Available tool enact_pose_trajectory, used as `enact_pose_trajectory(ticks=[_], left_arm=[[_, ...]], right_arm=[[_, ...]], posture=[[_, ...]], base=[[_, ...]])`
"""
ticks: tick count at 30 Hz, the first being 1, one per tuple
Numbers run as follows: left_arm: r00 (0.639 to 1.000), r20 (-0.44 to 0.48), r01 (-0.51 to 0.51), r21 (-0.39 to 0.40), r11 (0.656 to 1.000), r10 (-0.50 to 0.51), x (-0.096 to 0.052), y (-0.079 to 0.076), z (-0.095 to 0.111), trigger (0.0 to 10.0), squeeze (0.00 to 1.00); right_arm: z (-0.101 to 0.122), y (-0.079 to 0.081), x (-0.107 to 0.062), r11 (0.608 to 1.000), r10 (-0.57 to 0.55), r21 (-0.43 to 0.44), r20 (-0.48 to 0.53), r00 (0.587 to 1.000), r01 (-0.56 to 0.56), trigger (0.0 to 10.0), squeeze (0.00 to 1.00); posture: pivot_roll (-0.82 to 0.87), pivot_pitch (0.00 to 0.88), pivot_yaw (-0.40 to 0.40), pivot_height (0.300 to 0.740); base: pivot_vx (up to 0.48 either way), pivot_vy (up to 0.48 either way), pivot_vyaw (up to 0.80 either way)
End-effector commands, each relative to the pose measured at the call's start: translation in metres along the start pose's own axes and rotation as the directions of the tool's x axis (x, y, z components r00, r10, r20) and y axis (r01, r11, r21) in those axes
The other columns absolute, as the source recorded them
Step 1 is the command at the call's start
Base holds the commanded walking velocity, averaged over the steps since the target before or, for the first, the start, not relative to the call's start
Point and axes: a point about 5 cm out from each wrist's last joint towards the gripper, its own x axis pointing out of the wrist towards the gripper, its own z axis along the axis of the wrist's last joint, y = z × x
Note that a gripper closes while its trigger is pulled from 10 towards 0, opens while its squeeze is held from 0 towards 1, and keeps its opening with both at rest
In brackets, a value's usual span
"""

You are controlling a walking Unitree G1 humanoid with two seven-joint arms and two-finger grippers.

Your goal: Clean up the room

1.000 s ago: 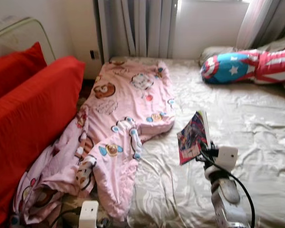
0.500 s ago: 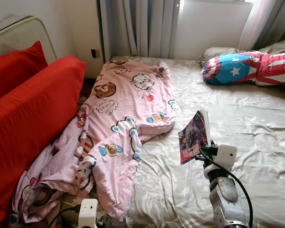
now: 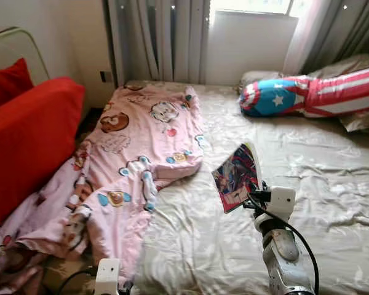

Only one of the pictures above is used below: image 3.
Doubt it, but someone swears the red cushion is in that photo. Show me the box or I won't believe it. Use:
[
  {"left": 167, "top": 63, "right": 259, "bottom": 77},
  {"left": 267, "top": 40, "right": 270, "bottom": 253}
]
[{"left": 0, "top": 58, "right": 34, "bottom": 111}]

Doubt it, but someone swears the star and stripes bolster pillow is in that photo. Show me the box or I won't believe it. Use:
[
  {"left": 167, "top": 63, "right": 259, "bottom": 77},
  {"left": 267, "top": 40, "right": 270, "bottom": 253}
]
[{"left": 239, "top": 66, "right": 369, "bottom": 119}]

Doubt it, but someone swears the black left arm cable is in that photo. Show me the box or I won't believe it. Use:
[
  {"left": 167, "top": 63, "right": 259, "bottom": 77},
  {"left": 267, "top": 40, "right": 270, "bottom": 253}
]
[{"left": 55, "top": 267, "right": 99, "bottom": 295}]

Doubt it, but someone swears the bright window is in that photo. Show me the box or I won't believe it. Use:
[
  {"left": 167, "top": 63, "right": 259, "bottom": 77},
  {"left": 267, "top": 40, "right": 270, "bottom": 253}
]
[{"left": 209, "top": 0, "right": 308, "bottom": 16}]

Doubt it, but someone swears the colourful comic book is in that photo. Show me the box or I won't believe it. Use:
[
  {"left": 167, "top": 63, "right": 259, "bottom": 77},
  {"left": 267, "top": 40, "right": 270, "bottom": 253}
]
[{"left": 211, "top": 143, "right": 262, "bottom": 214}]

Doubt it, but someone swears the pink cartoon print blanket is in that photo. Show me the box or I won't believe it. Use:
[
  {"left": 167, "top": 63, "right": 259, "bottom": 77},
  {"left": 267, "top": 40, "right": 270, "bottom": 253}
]
[{"left": 0, "top": 83, "right": 205, "bottom": 295}]

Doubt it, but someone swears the plain grey pillow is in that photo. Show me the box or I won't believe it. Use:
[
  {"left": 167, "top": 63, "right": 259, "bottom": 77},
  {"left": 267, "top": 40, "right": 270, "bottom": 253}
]
[
  {"left": 307, "top": 54, "right": 369, "bottom": 77},
  {"left": 240, "top": 69, "right": 285, "bottom": 90}
]

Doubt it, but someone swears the bed with beige floral sheet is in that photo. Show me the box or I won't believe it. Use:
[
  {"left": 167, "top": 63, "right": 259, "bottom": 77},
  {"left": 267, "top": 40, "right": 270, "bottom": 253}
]
[{"left": 43, "top": 80, "right": 369, "bottom": 295}]

